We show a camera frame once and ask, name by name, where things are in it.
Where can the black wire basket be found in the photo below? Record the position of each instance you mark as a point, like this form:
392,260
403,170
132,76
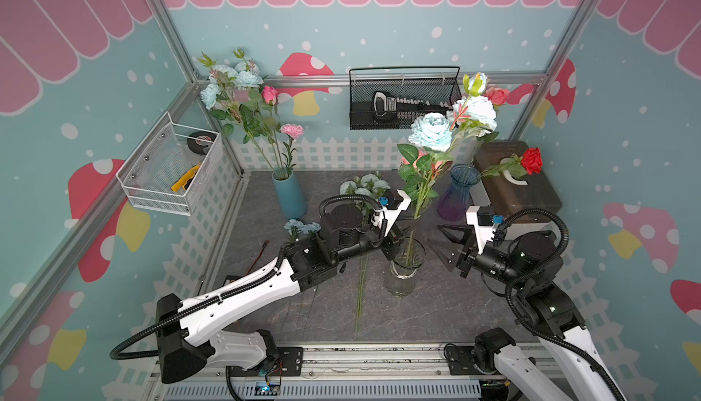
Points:
434,83

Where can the yellow tool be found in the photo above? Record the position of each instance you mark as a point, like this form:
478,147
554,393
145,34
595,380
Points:
185,180

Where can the pink roses stem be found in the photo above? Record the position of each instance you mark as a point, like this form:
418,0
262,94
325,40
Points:
417,164

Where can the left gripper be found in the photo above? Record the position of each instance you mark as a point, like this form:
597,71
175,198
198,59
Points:
392,243

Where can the clear glass vase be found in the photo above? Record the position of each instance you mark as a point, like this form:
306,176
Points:
401,276

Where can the black tape roll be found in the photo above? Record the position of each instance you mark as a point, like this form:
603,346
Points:
201,142

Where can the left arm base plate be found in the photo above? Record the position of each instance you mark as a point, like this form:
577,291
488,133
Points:
288,364

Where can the white flower stem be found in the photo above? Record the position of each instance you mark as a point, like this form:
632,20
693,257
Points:
375,185

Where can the teal ceramic vase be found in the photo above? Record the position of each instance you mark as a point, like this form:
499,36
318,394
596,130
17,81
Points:
291,198

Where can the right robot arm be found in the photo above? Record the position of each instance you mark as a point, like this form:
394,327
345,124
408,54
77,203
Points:
527,270

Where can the red rose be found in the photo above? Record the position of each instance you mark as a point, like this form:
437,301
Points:
528,164

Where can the pale blue flower stem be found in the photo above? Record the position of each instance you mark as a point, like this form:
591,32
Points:
357,188

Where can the bouquet in teal vase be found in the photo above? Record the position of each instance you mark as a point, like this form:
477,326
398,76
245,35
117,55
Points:
237,96

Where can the brown lid storage box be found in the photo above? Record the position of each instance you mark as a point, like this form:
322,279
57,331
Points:
506,197

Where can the double blue carnation stem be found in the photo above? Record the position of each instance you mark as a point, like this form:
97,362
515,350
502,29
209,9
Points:
310,228

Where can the purple glass vase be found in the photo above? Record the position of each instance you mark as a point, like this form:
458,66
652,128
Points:
455,202

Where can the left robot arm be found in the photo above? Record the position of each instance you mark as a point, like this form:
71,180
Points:
191,335

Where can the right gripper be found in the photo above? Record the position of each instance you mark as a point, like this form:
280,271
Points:
466,254

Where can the bit set tool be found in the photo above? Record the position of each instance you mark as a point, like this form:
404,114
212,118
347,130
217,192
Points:
389,108

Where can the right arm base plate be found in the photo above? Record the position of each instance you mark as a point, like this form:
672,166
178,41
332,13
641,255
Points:
468,360

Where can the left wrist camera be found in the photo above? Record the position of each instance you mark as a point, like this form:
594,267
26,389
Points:
393,202

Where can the coral pink rose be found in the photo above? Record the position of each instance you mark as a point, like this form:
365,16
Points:
497,96

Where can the flowers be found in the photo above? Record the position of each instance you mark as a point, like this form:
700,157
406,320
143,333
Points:
471,116

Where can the white wire basket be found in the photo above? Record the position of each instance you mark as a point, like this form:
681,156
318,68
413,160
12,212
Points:
159,161

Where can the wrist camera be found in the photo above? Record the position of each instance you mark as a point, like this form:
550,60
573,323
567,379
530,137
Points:
393,202
484,222

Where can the single blue flower stem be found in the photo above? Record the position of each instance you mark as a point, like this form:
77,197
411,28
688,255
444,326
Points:
295,229

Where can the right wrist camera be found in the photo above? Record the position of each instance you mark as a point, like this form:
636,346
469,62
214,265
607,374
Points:
484,222

